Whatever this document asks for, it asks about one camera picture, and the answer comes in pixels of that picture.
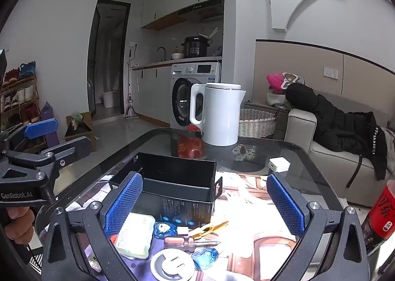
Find patterned cloth bag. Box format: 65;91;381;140
282;72;304;88

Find white washing machine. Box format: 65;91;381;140
170;63;222;130

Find pink cloth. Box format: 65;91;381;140
267;73;287;94

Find brown cardboard box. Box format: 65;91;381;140
64;112;97;152

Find white electric kettle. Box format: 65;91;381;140
190;82;247;146

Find blue eye drop bottle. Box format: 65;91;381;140
154;222;177;240
191;248;219;271

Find black cardboard box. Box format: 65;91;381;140
109;153;223;230

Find wooden shoe rack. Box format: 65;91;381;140
0;75;40;133
0;62;39;124

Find round silver USB hub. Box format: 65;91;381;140
150;249;196;281

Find black pressure cooker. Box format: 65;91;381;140
182;36;211;58

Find black jacket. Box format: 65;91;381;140
284;83;389;181

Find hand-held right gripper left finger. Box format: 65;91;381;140
41;171;144;281

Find white charger cube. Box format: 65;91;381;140
269;157;291;174

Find red gift box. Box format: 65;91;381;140
171;125;206;159

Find person's left hand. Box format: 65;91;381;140
4;205;36;246

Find flat mop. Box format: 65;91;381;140
124;50;138;120

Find red label soda bottle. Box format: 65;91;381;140
359;180;395;254

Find black framed door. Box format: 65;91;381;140
87;0;131;121

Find printed desk mat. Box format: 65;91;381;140
66;173;309;281

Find range hood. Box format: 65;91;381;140
178;0;225;20

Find white bucket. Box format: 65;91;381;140
102;91;119;108

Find pink handled tool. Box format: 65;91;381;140
164;236;221;249

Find white kitchen countertop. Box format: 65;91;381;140
132;56;223;71

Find floral patterned coaster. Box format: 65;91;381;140
232;143;256;162

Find white wicker basket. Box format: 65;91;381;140
239;108;277;139

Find black cable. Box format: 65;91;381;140
346;153;363;189

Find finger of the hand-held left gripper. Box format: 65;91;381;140
0;136;93;183
0;118;59;153

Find dark side table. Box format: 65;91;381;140
245;102;291;141

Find white green plastic case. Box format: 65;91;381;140
116;212;156;260

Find white plastic bag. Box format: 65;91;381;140
267;89;292;108

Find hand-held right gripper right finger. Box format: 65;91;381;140
266;172;371;281

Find beige sofa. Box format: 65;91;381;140
284;108;395;207

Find white lower cabinets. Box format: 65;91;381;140
131;66;173;122

